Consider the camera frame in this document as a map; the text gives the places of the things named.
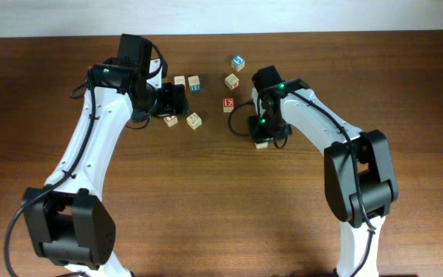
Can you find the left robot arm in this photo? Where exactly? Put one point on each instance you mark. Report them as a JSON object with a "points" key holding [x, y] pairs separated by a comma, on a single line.
{"points": [[66, 219]]}

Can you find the red V block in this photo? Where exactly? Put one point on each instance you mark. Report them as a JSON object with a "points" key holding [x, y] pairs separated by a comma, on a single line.
{"points": [[171, 120]]}

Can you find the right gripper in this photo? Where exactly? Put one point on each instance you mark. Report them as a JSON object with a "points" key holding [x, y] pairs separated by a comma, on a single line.
{"points": [[258, 131]]}

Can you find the blue H block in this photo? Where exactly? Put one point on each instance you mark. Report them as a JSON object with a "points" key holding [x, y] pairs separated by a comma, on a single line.
{"points": [[194, 83]]}

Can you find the blue number five block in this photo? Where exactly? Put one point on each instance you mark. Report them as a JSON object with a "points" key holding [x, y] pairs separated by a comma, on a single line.
{"points": [[237, 63]]}

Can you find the red C block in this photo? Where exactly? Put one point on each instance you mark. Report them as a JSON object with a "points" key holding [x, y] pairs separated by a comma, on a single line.
{"points": [[180, 80]]}

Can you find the red E block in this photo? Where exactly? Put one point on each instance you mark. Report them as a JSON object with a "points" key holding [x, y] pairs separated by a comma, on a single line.
{"points": [[228, 105]]}

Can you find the dog picture wooden block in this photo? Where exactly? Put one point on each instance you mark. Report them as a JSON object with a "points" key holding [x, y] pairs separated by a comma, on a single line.
{"points": [[194, 121]]}

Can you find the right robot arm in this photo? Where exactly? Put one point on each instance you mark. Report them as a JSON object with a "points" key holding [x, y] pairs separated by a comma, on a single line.
{"points": [[360, 183]]}

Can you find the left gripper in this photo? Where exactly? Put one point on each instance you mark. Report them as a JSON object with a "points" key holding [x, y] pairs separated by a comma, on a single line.
{"points": [[173, 102]]}

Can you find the picture block red side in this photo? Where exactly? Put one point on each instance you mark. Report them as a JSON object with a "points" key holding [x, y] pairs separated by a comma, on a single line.
{"points": [[232, 81]]}

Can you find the blue L block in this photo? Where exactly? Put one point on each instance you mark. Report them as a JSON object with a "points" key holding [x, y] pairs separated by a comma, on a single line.
{"points": [[261, 145]]}

